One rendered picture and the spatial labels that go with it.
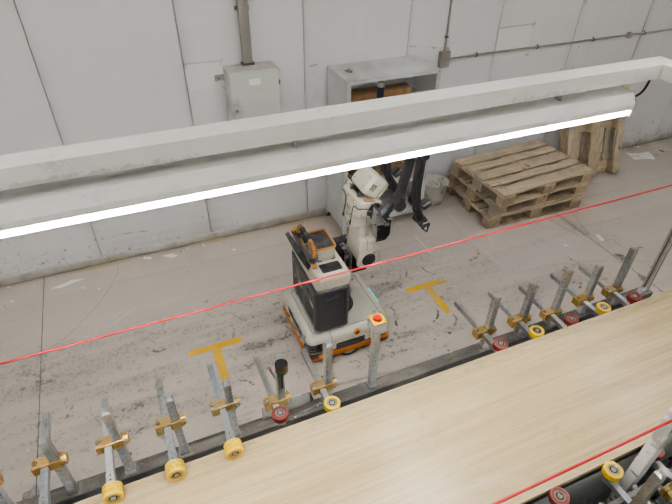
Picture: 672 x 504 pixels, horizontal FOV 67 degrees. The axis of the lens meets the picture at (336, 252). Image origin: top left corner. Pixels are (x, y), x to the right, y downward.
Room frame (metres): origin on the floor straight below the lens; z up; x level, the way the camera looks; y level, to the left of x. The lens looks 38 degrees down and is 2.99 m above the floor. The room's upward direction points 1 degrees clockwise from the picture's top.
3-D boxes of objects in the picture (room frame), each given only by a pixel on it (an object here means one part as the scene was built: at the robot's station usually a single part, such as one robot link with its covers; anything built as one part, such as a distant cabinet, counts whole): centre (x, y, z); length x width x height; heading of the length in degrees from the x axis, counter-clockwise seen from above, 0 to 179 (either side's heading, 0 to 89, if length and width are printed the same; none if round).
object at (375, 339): (1.75, -0.21, 0.93); 0.05 x 0.05 x 0.45; 24
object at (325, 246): (2.79, 0.11, 0.87); 0.23 x 0.15 x 0.11; 23
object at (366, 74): (4.45, -0.39, 0.78); 0.90 x 0.45 x 1.55; 114
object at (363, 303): (2.84, 0.00, 0.16); 0.67 x 0.64 x 0.25; 113
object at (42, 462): (1.13, 1.19, 0.95); 0.14 x 0.06 x 0.05; 114
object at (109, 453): (1.24, 0.99, 0.95); 0.50 x 0.04 x 0.04; 24
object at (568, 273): (2.25, -1.34, 0.90); 0.04 x 0.04 x 0.48; 24
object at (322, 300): (2.80, 0.09, 0.59); 0.55 x 0.34 x 0.83; 23
